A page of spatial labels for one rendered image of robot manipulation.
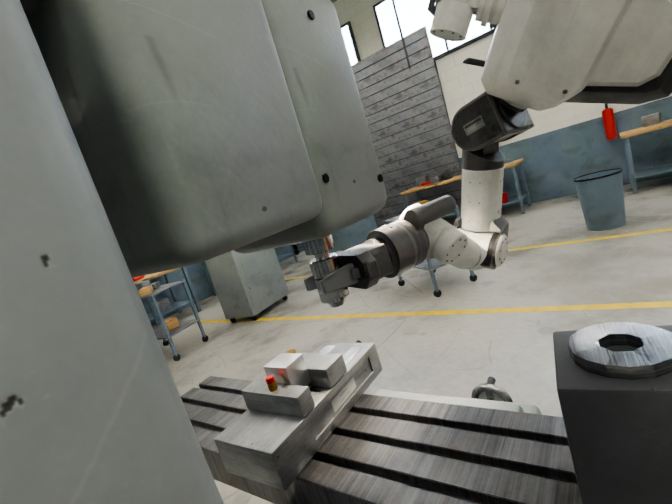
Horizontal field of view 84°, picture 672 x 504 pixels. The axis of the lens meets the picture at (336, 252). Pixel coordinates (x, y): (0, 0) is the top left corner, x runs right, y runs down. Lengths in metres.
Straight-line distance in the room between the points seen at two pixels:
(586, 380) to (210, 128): 0.41
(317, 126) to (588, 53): 0.46
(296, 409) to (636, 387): 0.48
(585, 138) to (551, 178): 0.82
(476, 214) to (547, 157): 7.10
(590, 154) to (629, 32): 7.21
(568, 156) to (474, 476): 7.53
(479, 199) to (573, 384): 0.56
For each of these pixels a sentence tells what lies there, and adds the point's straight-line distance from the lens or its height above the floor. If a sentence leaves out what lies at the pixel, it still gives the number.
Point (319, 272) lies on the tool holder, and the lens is 0.57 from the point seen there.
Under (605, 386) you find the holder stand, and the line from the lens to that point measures 0.43.
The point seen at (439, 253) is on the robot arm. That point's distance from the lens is 0.68.
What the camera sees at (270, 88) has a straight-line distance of 0.41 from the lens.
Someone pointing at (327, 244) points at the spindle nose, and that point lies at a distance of 0.56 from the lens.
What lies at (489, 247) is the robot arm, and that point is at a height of 1.14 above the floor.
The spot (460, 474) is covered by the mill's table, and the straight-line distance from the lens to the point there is 0.63.
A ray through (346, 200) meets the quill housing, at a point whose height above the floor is 1.35.
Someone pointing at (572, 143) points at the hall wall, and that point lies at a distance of 7.96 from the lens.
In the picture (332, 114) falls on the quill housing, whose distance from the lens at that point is 0.51.
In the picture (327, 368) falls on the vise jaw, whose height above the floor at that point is 1.05.
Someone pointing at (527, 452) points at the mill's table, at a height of 0.94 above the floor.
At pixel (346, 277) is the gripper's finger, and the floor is 1.23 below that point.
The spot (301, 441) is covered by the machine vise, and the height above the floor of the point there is 0.98.
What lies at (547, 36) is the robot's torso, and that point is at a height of 1.49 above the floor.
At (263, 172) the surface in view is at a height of 1.40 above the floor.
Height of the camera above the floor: 1.37
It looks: 9 degrees down
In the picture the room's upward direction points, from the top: 17 degrees counter-clockwise
